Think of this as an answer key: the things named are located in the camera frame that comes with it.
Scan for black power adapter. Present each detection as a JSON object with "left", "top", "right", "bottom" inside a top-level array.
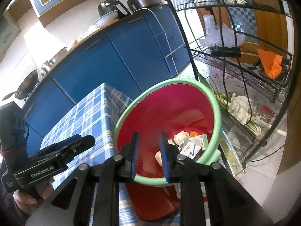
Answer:
[{"left": 210, "top": 45, "right": 241, "bottom": 58}]

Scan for steel basin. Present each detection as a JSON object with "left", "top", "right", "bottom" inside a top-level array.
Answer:
[{"left": 49, "top": 47, "right": 67, "bottom": 64}]

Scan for white tube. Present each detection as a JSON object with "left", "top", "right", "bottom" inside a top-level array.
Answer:
[{"left": 270, "top": 127, "right": 288, "bottom": 137}]

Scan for glass jar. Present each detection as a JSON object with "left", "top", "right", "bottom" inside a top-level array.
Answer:
[{"left": 257, "top": 105, "right": 278, "bottom": 119}]

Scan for white power cable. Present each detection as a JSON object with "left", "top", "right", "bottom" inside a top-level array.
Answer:
[{"left": 132, "top": 8, "right": 180, "bottom": 79}]

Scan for grey range hood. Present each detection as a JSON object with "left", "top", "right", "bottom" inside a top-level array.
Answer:
[{"left": 0, "top": 12, "right": 21, "bottom": 57}]

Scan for black wok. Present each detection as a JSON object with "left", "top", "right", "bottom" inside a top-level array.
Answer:
[{"left": 2, "top": 69, "right": 39, "bottom": 100}]

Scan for green printed carton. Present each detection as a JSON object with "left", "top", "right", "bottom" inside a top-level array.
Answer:
[{"left": 220, "top": 129, "right": 246, "bottom": 180}]

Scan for green tissue box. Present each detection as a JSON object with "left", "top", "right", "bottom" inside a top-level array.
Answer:
[{"left": 183, "top": 134, "right": 210, "bottom": 151}]

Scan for green scallions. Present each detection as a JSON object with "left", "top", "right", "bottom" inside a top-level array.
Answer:
[{"left": 200, "top": 72, "right": 266, "bottom": 134}]

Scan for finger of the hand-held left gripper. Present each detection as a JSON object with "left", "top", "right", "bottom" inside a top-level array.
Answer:
[
  {"left": 60, "top": 135, "right": 96, "bottom": 164},
  {"left": 40, "top": 134, "right": 81, "bottom": 157}
]

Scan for blue kitchen base cabinets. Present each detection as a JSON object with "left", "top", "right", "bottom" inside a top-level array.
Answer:
[{"left": 22, "top": 3, "right": 191, "bottom": 142}]

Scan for red bucket with green rim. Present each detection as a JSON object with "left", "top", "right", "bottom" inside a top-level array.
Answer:
[{"left": 114, "top": 78, "right": 223, "bottom": 222}]

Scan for cream tissue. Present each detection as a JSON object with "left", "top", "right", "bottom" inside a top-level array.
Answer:
[{"left": 173, "top": 131, "right": 190, "bottom": 146}]

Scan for wooden door with glass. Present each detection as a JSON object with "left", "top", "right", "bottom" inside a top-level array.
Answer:
[{"left": 212, "top": 0, "right": 298, "bottom": 66}]

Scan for clear plastic bag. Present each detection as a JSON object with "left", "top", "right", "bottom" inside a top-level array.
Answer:
[{"left": 199, "top": 15, "right": 245, "bottom": 49}]

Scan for orange paper in rack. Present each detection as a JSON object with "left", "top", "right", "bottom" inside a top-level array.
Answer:
[{"left": 256, "top": 49, "right": 283, "bottom": 79}]

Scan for white bowl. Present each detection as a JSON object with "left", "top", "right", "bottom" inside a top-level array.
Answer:
[{"left": 93, "top": 11, "right": 119, "bottom": 27}]

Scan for black metal wire rack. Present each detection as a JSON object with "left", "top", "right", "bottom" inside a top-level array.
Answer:
[{"left": 163, "top": 0, "right": 294, "bottom": 167}]

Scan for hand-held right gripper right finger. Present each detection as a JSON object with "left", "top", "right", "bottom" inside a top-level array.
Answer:
[{"left": 159, "top": 132, "right": 274, "bottom": 226}]

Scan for dark rice cooker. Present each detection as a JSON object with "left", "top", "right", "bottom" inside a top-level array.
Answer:
[{"left": 127, "top": 0, "right": 164, "bottom": 11}]

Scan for white crumpled wrapper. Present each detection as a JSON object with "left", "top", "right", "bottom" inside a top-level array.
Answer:
[{"left": 228, "top": 93, "right": 255, "bottom": 125}]

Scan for small steel kettle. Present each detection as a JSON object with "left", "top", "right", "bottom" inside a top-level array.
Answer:
[{"left": 42, "top": 60, "right": 53, "bottom": 73}]

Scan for black air fryer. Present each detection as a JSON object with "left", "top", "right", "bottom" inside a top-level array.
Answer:
[{"left": 97, "top": 0, "right": 131, "bottom": 20}]

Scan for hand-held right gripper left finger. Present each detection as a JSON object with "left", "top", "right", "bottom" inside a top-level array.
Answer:
[{"left": 25, "top": 132, "right": 141, "bottom": 226}]

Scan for white printed plastic bag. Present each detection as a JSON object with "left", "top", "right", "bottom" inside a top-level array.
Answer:
[{"left": 207, "top": 60, "right": 247, "bottom": 92}]

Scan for blue plaid tablecloth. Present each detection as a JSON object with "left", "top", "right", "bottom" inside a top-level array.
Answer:
[{"left": 25, "top": 83, "right": 181, "bottom": 226}]

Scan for person's left hand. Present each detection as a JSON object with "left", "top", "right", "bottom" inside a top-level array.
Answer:
[{"left": 13, "top": 176, "right": 55, "bottom": 213}]

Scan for pale yellow sponge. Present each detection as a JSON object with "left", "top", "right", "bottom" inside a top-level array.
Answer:
[{"left": 155, "top": 151, "right": 165, "bottom": 167}]

